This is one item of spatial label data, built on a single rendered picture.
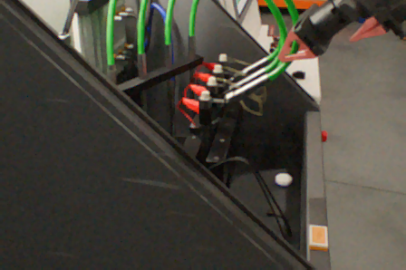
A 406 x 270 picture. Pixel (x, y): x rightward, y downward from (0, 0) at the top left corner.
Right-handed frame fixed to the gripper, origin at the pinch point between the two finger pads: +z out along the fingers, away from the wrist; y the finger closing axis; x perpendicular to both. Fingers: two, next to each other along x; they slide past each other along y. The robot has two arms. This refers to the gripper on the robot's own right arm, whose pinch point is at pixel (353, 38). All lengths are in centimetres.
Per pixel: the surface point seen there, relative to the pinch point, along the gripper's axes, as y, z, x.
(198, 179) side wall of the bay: 3, 14, 51
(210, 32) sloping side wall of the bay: 21.4, 31.2, -10.7
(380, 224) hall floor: -98, 74, -104
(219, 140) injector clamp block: 0.0, 33.2, 14.0
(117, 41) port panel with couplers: 35, 47, 2
